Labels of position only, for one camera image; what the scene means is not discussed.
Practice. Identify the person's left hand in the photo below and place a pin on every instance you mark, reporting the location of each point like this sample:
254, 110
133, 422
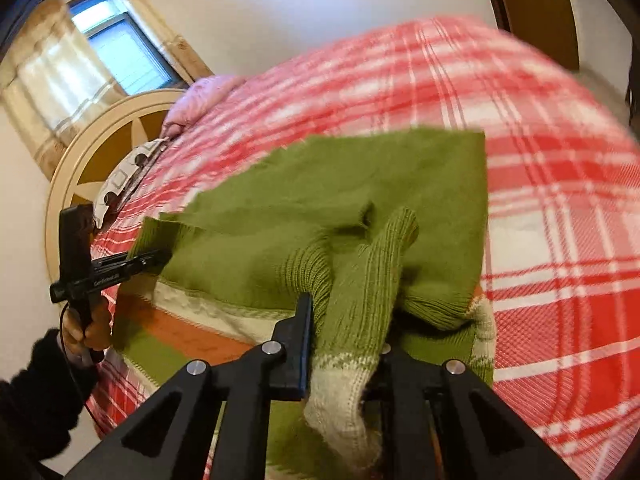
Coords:
78, 342

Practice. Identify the red white plaid bedspread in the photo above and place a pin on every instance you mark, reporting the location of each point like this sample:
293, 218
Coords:
561, 255

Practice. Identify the beige wooden headboard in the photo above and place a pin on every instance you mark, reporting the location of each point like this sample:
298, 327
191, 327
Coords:
95, 152

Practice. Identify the pink pillow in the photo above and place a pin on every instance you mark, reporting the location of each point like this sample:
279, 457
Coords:
196, 102

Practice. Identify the window with curtains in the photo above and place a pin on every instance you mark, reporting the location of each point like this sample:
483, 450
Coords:
53, 83

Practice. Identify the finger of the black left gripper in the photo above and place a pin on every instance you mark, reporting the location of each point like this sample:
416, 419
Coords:
110, 272

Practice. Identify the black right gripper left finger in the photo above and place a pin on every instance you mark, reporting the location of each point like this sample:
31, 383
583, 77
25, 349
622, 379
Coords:
210, 421

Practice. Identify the brown wooden door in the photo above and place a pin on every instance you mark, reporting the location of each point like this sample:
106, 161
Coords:
547, 25

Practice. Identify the green striped knit sweater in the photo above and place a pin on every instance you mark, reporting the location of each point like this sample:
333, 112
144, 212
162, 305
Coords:
384, 233

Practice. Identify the patterned beige pillow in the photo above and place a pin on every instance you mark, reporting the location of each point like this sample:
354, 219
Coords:
124, 180

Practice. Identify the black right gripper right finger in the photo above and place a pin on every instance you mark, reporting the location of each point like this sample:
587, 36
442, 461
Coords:
443, 422

